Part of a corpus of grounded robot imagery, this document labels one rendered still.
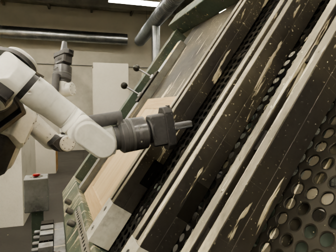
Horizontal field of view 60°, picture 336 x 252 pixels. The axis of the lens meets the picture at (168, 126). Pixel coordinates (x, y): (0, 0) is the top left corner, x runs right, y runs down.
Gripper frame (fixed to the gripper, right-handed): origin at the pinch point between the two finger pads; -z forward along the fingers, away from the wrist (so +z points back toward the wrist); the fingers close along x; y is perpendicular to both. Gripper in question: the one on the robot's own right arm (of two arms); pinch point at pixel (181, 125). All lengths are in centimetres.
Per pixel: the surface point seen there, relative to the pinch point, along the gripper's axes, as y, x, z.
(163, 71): 73, 21, -25
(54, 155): 542, -84, 51
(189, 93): 8.4, 8.4, -7.7
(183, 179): -20.4, -8.7, 9.9
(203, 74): 8.4, 13.7, -13.7
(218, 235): -39.4, -11.9, 13.3
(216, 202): -35.1, -8.9, 10.7
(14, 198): 277, -82, 91
